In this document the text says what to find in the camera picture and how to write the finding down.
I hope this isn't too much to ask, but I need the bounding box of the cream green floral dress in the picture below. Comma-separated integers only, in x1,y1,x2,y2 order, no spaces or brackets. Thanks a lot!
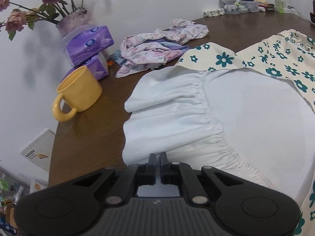
122,29,314,235

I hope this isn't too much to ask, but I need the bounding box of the yellow ceramic mug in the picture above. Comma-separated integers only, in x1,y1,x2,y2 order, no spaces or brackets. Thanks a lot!
52,65,103,122

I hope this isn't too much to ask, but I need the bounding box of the lower purple tissue pack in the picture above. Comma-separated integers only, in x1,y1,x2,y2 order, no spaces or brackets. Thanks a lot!
83,52,109,81

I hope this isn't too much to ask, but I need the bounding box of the purple tissue pack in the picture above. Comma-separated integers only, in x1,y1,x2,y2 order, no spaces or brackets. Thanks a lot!
63,25,114,67
83,52,109,81

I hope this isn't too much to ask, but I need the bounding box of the pink purple patterned garment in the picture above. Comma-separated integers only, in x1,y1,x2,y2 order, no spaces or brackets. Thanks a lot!
112,19,209,78

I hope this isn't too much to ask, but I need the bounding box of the upper purple tissue pack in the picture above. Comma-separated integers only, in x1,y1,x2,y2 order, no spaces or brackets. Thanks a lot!
63,25,114,67

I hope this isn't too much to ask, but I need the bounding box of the white letter block row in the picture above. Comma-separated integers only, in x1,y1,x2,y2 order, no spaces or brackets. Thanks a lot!
203,8,225,17

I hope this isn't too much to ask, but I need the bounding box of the purple flower vase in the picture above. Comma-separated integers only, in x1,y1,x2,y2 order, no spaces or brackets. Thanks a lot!
56,7,92,37

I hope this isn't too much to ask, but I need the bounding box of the white astronaut figurine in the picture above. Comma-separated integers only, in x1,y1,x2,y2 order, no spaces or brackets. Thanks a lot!
220,0,240,14

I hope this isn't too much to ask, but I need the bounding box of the dried pink rose bouquet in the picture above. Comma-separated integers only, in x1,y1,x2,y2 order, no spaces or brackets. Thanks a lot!
1,0,86,41

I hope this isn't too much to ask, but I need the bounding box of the white power strip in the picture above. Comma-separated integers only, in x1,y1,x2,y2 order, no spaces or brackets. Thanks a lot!
283,7,297,14

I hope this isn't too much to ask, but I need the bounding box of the green liquid bottle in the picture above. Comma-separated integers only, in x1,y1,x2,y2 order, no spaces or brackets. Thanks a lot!
274,0,286,14

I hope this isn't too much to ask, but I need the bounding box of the small black clock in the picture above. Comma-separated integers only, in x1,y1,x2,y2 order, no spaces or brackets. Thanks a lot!
310,12,315,24

